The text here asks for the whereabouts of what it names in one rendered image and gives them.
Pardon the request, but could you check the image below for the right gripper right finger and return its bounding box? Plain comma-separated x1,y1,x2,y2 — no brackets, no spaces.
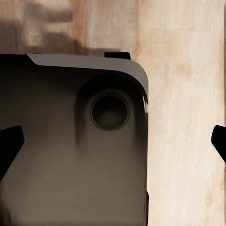
211,125,226,163

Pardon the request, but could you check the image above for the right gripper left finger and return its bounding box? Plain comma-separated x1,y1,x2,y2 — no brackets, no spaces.
0,125,24,181

